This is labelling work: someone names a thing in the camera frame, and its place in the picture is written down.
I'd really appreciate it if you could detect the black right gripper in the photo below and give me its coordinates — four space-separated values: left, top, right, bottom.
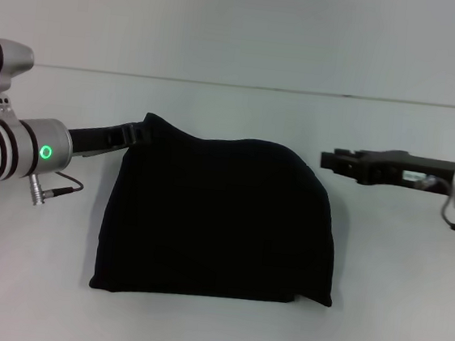
317 142 455 199

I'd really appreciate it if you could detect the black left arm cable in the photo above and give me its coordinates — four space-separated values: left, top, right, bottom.
26 168 85 211

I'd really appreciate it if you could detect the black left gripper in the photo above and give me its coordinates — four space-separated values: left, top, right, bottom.
66 115 155 167

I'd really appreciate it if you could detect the black t-shirt with white print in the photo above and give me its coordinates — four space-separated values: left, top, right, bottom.
87 108 353 316

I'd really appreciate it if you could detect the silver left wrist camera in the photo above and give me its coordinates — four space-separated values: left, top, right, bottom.
0 37 37 126

